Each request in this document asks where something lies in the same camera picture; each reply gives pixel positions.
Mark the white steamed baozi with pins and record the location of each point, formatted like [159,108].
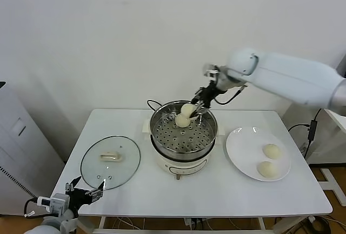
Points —
[271,151]
[267,169]
[182,121]
[187,109]

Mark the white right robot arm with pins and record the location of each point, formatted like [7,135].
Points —
[292,77]

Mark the white cabinet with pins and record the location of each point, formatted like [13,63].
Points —
[16,147]

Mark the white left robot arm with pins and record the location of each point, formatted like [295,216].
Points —
[51,224]

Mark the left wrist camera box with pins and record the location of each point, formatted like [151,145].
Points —
[55,204]

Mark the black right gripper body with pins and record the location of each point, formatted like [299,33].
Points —
[208,94]

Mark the white table frame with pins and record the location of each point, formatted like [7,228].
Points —
[101,221]

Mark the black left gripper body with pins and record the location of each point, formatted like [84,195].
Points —
[79,196]

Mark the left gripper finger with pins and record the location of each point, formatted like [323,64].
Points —
[72,184]
[97,190]

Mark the stainless steel steamer basket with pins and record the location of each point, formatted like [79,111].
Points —
[167,136]

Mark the cream electric cooker base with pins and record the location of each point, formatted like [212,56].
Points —
[183,167]

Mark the white round plate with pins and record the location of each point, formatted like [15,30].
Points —
[248,158]

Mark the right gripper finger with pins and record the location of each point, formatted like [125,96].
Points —
[198,95]
[201,110]

